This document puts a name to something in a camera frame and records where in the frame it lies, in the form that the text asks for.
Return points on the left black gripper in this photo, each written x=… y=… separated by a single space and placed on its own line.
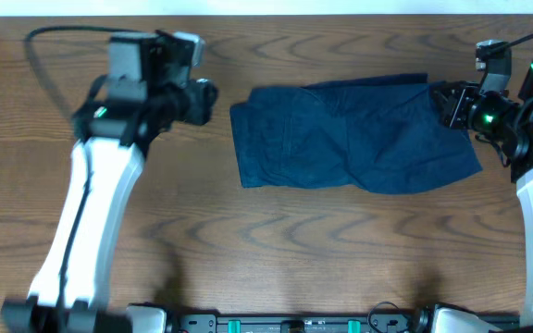
x=203 y=103

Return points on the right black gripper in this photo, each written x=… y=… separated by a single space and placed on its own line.
x=454 y=113

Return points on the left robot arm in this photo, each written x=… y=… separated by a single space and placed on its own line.
x=146 y=89

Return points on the dark blue shorts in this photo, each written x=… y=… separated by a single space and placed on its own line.
x=380 y=134

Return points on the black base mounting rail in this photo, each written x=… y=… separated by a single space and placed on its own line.
x=294 y=324

